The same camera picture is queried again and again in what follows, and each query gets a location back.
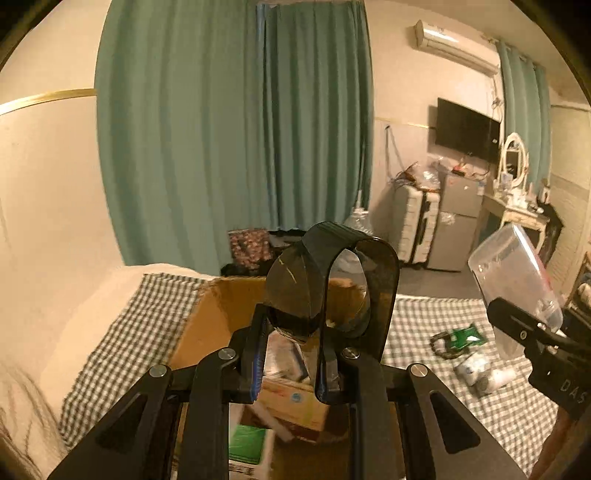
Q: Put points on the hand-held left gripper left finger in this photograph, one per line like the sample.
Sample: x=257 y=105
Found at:
x=256 y=369

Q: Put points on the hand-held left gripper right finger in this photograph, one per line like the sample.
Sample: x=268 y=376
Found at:
x=353 y=383

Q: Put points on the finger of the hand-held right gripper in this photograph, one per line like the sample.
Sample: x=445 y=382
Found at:
x=512 y=321
x=578 y=319

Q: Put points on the clear plastic container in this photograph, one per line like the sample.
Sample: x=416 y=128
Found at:
x=508 y=267

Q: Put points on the brown cardboard box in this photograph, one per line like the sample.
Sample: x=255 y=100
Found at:
x=217 y=314

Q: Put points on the person's right forearm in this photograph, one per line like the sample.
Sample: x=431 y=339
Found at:
x=558 y=452

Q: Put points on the small box with blue label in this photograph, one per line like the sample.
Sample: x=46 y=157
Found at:
x=295 y=401

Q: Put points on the green snack packet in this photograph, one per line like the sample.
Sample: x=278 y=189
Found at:
x=464 y=339

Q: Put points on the green and white medicine box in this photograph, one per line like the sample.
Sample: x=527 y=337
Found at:
x=249 y=445

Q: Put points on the grey small fridge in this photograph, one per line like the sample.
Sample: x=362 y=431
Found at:
x=455 y=221

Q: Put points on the white dressing table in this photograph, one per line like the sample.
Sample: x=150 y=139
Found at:
x=503 y=205

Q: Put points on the floral patterned box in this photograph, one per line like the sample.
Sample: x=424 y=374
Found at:
x=247 y=247

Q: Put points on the white ribbed suitcase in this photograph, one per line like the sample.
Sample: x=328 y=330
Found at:
x=415 y=221

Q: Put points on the checkered blanket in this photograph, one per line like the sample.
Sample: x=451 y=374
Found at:
x=115 y=346

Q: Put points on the white oval vanity mirror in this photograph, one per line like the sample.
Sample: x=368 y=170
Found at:
x=512 y=161

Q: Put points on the clear plastic water jug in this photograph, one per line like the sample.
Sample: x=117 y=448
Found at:
x=358 y=219

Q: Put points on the clear plastic bag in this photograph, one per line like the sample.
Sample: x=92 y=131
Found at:
x=429 y=177

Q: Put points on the white quilt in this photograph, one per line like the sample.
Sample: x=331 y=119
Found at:
x=92 y=304

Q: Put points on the narrow teal curtain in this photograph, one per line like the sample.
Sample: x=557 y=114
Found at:
x=526 y=115

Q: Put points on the white knitted cloth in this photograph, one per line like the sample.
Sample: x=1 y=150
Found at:
x=23 y=424

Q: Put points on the wide teal curtain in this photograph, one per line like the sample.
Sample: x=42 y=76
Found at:
x=184 y=138

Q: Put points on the white air conditioner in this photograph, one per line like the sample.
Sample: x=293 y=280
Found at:
x=452 y=44

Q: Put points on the black wall television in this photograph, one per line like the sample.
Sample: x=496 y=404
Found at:
x=466 y=129

